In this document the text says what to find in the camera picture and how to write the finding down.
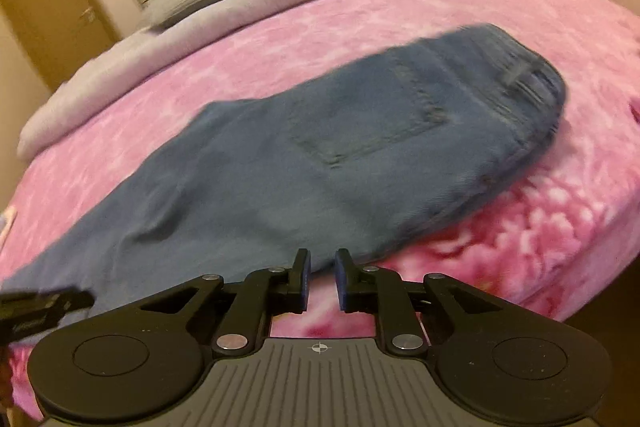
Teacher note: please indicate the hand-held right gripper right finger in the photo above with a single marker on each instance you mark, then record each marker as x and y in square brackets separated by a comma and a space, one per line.
[341, 287]

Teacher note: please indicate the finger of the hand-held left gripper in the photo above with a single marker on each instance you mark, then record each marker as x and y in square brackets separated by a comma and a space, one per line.
[50, 301]

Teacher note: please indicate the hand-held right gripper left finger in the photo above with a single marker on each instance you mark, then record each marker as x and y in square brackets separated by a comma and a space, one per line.
[305, 287]

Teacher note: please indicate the blue denim jeans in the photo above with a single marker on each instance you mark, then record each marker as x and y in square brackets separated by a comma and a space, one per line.
[300, 167]

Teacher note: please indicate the pink floral blanket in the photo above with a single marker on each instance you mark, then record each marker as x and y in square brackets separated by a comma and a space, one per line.
[350, 22]

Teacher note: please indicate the white striped quilt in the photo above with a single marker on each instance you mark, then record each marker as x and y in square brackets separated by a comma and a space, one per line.
[225, 22]

